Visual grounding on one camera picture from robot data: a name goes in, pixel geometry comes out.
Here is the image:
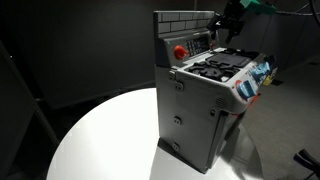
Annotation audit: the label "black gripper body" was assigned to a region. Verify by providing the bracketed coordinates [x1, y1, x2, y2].
[218, 0, 247, 35]

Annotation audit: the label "large red stove knob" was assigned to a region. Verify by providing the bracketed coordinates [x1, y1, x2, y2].
[173, 45, 190, 62]

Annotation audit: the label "grey toy stove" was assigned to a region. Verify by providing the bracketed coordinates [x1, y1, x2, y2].
[153, 9, 279, 175]

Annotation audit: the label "black burner grate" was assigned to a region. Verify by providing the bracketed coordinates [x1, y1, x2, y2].
[221, 47, 261, 61]
[187, 59, 243, 83]

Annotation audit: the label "black griddle plate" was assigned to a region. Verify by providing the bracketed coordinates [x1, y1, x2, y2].
[206, 52, 253, 68]

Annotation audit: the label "dark folding stand legs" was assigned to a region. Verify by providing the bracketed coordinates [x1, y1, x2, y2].
[293, 148, 320, 180]

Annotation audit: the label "black slanted pole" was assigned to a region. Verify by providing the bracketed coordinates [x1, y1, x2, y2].
[0, 40, 61, 146]

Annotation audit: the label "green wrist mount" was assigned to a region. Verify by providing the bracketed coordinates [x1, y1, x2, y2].
[239, 0, 278, 16]

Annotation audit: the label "grey cable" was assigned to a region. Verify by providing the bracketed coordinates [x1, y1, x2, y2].
[275, 2, 312, 17]

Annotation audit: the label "black cable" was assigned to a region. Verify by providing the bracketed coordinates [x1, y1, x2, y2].
[308, 0, 320, 27]

